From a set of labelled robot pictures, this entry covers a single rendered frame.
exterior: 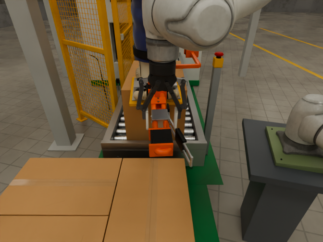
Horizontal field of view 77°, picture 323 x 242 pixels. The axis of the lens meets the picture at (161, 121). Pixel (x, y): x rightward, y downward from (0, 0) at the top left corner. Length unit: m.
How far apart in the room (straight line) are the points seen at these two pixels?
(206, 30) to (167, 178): 0.98
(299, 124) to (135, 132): 0.93
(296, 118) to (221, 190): 1.02
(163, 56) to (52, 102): 1.77
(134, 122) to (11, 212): 0.79
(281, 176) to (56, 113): 1.94
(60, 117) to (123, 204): 1.37
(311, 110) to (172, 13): 0.85
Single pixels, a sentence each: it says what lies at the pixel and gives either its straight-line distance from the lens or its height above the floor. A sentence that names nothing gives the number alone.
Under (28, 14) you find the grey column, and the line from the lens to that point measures 2.00.
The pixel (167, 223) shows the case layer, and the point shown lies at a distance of 1.06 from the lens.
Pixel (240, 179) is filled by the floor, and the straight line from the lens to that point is 2.06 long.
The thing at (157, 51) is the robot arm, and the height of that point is 1.33.
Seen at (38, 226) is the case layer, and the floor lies 0.54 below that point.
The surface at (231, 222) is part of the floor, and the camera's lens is 1.77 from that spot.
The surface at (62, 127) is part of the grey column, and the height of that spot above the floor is 0.25.
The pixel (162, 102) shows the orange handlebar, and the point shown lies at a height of 1.07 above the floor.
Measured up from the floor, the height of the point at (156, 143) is 1.07.
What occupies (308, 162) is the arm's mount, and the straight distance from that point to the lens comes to 1.19.
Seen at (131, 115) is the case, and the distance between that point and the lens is 1.34.
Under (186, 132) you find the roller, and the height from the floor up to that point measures 0.54.
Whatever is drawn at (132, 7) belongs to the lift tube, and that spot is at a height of 1.39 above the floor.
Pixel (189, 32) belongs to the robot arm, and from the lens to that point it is 0.35.
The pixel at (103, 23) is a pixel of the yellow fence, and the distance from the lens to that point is 1.88.
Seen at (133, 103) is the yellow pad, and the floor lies 0.96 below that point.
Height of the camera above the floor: 1.46
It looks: 33 degrees down
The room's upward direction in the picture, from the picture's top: straight up
